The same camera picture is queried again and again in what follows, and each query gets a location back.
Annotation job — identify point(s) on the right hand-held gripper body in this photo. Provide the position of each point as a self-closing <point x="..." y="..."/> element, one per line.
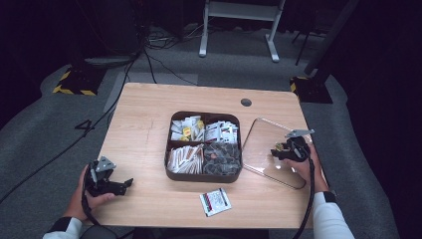
<point x="298" y="149"/>

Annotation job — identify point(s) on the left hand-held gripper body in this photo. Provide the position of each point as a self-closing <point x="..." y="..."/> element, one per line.
<point x="99" y="182"/>

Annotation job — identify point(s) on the small gold sachet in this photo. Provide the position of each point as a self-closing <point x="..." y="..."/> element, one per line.
<point x="279" y="146"/>

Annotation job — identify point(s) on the transparent box lid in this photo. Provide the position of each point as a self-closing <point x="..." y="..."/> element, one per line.
<point x="262" y="149"/>

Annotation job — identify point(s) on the brown compartment box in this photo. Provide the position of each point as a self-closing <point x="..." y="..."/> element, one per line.
<point x="202" y="178"/>

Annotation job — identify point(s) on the white red-striped packet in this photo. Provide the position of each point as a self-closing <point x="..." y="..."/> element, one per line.
<point x="215" y="202"/>

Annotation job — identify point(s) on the person's right hand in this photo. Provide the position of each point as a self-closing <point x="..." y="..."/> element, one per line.
<point x="310" y="172"/>

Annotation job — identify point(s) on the person's left hand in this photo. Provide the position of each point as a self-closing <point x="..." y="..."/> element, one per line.
<point x="79" y="202"/>

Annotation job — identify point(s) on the pile of dark sachets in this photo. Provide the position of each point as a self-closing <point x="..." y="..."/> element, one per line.
<point x="222" y="159"/>

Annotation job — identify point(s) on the grey table grommet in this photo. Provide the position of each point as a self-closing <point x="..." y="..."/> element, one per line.
<point x="246" y="102"/>

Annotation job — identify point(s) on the black yellow-striped stand base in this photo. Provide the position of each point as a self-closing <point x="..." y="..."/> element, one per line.
<point x="312" y="89"/>
<point x="79" y="81"/>

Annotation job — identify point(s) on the pile of white red-label packets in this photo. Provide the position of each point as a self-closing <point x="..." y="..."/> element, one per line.
<point x="220" y="132"/>

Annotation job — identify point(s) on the pile of brown-white stick sachets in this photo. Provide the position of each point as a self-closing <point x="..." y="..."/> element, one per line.
<point x="184" y="159"/>

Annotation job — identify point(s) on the pile of yellow-white sachets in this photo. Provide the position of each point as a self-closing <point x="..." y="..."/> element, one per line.
<point x="185" y="129"/>

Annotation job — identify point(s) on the black tripod leg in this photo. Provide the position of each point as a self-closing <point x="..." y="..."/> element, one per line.
<point x="302" y="49"/>

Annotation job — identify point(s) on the slanted dark pole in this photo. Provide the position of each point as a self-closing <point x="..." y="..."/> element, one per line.
<point x="331" y="36"/>

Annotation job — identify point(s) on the white metal stand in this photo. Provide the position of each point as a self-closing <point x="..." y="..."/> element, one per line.
<point x="244" y="11"/>

